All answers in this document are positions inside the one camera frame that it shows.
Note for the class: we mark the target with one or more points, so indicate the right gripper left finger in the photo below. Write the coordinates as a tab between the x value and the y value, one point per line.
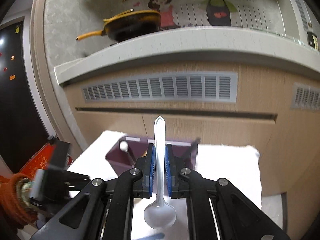
146	165

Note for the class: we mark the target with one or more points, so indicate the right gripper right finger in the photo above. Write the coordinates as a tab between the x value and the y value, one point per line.
173	165

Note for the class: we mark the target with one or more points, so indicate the white plastic spoon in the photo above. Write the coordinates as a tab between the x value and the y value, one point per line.
160	214

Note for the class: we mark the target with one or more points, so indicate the white ball-end stirrer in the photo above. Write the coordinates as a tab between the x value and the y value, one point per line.
124	147

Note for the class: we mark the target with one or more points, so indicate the dark translucent plastic spoon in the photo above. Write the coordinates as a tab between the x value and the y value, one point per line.
194	148

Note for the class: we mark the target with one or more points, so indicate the gloved left hand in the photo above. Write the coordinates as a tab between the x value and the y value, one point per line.
23	190

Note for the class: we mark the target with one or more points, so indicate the red floor mat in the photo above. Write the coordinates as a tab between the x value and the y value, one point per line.
37	159

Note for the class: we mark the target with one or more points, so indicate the purple utensil holder box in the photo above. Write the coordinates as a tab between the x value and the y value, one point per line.
124	154

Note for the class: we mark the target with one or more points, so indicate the white textured table cloth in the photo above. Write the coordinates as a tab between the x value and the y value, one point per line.
239	165

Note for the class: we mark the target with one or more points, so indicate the long grey vent grille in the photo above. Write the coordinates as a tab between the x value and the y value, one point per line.
207	86

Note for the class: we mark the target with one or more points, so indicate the yellow frying pan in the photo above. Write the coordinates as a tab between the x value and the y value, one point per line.
127	25

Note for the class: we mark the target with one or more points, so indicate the small grey vent grille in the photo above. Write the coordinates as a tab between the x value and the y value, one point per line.
305	97

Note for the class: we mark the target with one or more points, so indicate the grey stone countertop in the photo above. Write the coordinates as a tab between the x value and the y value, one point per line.
214	44

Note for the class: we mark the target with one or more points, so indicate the dark sauce bottle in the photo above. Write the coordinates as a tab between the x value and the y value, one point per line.
313	40

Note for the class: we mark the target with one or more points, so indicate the cartoon couple wall sticker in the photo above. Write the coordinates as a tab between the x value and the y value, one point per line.
196	13

